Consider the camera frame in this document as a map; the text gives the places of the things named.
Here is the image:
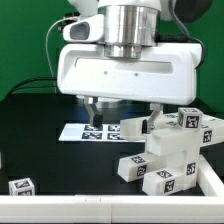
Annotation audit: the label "white chair backrest part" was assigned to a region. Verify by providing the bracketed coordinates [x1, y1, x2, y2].
[120, 113, 224, 156]

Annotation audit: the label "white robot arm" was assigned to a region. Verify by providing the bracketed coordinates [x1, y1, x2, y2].
[57, 0, 213, 127]

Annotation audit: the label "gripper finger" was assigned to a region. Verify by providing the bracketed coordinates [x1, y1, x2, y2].
[142, 103, 163, 134]
[84, 96, 103, 128]

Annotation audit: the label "grey camera cable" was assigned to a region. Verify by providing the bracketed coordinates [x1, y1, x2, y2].
[44, 17, 80, 95]

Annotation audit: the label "white chair seat part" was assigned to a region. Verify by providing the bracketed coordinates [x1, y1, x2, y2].
[160, 148, 199, 190]

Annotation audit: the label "white L-shaped border wall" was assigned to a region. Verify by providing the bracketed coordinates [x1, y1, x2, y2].
[0, 158, 224, 224]

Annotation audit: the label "white base tag plate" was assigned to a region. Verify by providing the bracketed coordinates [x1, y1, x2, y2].
[58, 123, 148, 144]

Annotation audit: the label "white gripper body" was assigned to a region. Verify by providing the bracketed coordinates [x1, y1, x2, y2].
[57, 43, 202, 105]

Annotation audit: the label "black cables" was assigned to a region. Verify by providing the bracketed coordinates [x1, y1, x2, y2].
[4, 76, 60, 98]

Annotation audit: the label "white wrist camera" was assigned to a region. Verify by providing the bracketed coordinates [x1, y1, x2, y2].
[63, 14, 104, 43]

